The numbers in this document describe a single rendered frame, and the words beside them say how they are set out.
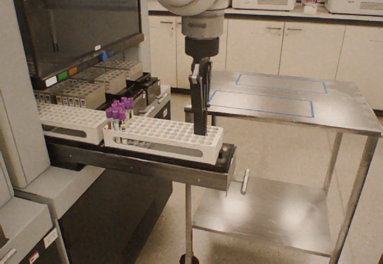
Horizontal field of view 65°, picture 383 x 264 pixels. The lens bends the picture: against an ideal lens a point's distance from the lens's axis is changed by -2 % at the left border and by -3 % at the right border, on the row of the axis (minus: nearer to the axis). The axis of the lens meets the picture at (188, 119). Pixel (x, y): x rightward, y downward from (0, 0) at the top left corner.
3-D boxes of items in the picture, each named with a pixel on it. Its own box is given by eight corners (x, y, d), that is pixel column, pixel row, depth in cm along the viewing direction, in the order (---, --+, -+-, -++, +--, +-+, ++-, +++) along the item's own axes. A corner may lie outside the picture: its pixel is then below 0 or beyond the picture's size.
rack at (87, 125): (11, 133, 89) (5, 114, 86) (35, 118, 98) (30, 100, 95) (98, 148, 81) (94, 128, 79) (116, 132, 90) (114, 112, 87)
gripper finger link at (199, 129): (206, 108, 72) (206, 109, 72) (206, 134, 76) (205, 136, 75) (194, 107, 73) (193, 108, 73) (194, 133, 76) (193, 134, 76)
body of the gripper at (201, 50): (191, 31, 70) (190, 70, 74) (179, 39, 63) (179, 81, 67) (223, 33, 68) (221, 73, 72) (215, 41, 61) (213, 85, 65)
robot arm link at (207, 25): (174, 9, 60) (175, 40, 63) (219, 11, 58) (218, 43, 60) (188, 5, 68) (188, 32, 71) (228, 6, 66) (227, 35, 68)
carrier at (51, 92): (68, 96, 110) (65, 80, 108) (73, 97, 110) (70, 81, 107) (47, 109, 100) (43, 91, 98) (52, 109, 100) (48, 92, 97)
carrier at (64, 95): (84, 98, 109) (82, 82, 106) (89, 99, 108) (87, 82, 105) (64, 111, 99) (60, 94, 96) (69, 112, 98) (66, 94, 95)
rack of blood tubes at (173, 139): (104, 149, 81) (101, 129, 78) (122, 132, 89) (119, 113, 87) (214, 169, 73) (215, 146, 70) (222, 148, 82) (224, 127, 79)
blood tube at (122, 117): (121, 148, 81) (117, 111, 75) (127, 146, 81) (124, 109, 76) (123, 151, 79) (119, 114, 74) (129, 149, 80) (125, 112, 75)
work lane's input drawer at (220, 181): (2, 154, 91) (-6, 127, 87) (35, 133, 103) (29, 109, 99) (244, 202, 72) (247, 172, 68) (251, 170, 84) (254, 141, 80)
